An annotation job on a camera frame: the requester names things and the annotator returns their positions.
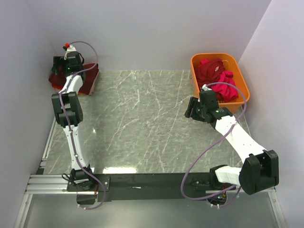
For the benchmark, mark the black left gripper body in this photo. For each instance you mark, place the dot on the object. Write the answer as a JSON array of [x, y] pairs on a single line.
[[57, 65]]

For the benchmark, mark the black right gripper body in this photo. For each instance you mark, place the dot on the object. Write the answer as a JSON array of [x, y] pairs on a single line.
[[193, 109]]

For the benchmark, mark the dark maroon t shirt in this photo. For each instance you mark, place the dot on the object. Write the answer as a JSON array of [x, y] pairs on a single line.
[[92, 72]]

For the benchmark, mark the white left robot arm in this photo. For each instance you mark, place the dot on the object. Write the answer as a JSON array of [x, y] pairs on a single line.
[[69, 115]]

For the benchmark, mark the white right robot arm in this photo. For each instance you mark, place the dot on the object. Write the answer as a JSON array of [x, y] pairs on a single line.
[[260, 169]]

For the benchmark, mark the folded red t shirt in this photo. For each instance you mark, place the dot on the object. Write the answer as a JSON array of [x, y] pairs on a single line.
[[57, 86]]

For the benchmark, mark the crumpled pink shirt in basket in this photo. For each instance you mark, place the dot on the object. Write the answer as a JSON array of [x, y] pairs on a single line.
[[225, 92]]

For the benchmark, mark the crumpled maroon shirt in basket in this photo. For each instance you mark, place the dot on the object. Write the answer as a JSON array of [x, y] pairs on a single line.
[[209, 71]]

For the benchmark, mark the orange plastic laundry basket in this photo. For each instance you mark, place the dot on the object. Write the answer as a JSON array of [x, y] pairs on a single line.
[[230, 64]]

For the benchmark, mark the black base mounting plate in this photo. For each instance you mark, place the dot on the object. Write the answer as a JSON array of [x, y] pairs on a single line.
[[146, 186]]

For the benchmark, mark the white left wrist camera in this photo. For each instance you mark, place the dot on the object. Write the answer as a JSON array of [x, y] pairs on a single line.
[[68, 48]]

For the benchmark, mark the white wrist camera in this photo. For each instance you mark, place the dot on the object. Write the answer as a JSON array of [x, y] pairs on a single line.
[[68, 48], [205, 88]]

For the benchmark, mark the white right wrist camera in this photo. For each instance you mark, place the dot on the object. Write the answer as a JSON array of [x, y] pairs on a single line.
[[205, 88]]

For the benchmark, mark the aluminium frame rail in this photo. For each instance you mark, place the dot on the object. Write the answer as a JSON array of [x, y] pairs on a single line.
[[48, 204]]

